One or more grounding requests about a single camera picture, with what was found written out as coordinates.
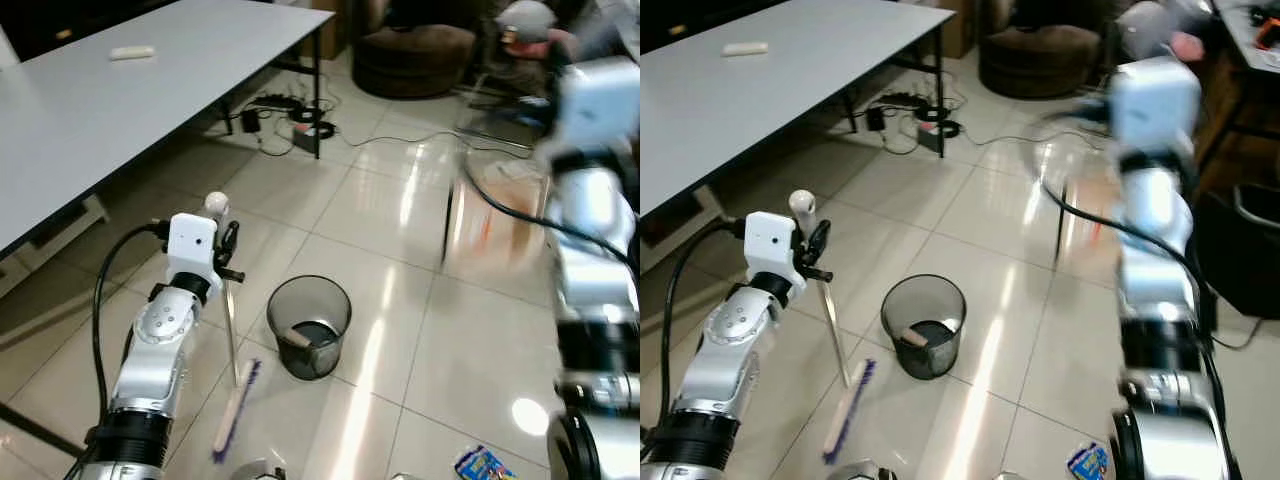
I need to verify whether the broom with purple bristles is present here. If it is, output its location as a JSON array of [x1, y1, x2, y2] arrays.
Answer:
[[205, 192, 264, 465], [788, 188, 878, 466]]

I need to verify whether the tan dustpan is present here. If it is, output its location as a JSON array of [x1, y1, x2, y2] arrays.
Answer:
[[443, 160, 553, 273]]

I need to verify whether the black mesh waste bin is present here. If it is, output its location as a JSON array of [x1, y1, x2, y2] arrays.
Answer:
[[880, 274, 967, 381], [267, 275, 353, 381]]

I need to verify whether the white low shelf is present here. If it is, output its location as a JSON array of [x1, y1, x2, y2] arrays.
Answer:
[[640, 185, 726, 271], [0, 195, 111, 299]]

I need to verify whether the large grey table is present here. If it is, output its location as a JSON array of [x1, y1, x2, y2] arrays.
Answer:
[[640, 0, 956, 216], [0, 0, 337, 263]]

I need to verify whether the grey robot foot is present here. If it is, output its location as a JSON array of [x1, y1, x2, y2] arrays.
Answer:
[[228, 458, 288, 480], [828, 460, 896, 480]]

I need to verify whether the brown round pouf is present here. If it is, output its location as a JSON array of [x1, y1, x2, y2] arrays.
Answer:
[[352, 0, 478, 100], [978, 0, 1103, 99]]

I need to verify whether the blue snack packet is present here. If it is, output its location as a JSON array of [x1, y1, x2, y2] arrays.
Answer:
[[454, 446, 518, 480], [1066, 442, 1111, 480]]

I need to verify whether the person with grey cap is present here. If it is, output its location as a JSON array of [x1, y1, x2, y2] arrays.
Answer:
[[1115, 0, 1216, 66], [495, 0, 641, 101]]

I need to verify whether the grey side desk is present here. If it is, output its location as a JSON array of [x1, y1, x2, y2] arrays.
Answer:
[[1215, 0, 1280, 76]]

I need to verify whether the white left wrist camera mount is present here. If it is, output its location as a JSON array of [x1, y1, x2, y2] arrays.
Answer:
[[744, 211, 807, 291], [165, 212, 222, 293]]

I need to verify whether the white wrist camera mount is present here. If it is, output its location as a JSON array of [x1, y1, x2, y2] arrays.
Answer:
[[558, 58, 641, 156], [744, 211, 807, 291], [1108, 57, 1203, 156], [165, 212, 222, 293]]

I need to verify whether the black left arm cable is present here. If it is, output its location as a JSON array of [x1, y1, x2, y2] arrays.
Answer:
[[667, 220, 747, 401], [92, 222, 171, 401]]

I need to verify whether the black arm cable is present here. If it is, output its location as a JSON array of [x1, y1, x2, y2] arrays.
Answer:
[[667, 220, 747, 401], [1038, 175, 1223, 331], [92, 222, 171, 401], [462, 150, 641, 281]]

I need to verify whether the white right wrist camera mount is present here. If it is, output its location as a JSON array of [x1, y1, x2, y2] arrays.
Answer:
[[558, 58, 641, 156], [1108, 57, 1203, 156]]

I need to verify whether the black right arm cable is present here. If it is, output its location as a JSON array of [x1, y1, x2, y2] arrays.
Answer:
[[462, 150, 641, 281], [1038, 175, 1223, 331]]

